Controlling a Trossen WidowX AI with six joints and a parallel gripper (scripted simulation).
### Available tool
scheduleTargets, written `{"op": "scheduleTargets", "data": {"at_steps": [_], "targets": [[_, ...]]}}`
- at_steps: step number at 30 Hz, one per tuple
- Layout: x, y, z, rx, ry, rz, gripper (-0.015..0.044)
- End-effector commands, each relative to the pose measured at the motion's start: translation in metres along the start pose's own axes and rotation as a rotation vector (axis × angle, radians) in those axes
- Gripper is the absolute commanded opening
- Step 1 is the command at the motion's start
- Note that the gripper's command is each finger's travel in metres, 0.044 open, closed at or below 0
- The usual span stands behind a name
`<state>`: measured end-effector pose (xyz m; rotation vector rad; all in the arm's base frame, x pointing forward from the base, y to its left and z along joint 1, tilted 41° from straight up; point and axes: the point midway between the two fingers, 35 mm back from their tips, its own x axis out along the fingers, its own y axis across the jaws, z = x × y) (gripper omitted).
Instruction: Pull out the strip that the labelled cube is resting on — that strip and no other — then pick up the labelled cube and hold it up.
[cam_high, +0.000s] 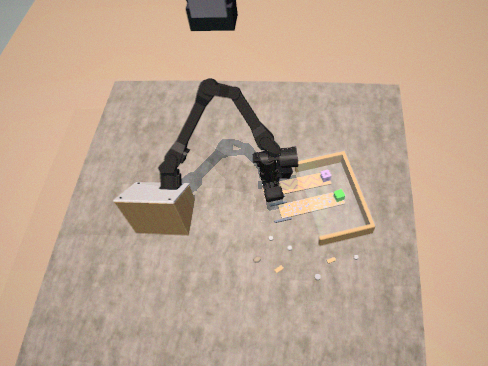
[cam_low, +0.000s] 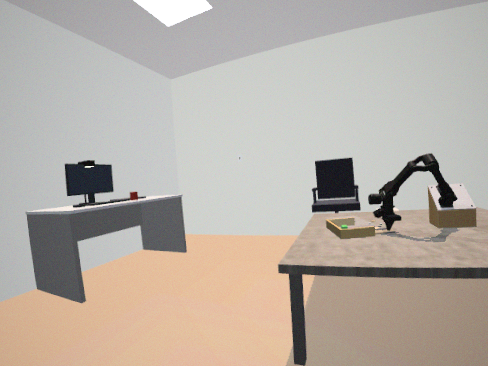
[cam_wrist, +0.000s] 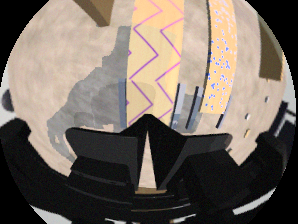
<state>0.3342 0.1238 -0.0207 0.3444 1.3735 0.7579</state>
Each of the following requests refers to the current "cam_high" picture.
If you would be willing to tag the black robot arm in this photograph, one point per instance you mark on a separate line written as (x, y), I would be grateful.
(170, 177)

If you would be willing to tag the orange strip with purple zigzag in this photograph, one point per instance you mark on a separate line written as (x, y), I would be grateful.
(291, 185)

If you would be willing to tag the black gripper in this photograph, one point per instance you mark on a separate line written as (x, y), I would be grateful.
(272, 190)

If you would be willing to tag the peach speckled strip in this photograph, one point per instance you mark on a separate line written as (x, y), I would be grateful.
(294, 208)

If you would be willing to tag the tan u-shaped low wall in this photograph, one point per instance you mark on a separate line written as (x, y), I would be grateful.
(335, 197)

